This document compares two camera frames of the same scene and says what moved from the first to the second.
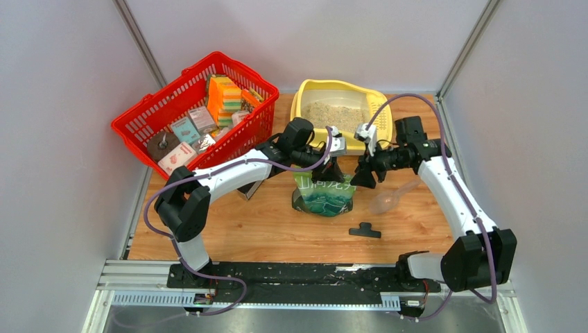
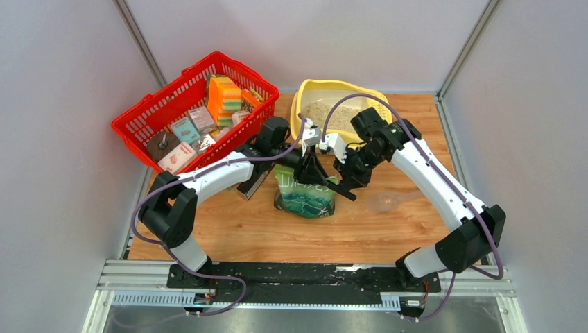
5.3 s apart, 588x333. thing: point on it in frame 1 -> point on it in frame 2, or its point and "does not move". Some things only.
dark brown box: [249, 191] does not move
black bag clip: [365, 229] -> [343, 189]
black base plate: [250, 284] does not move
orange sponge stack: [225, 96] does not move
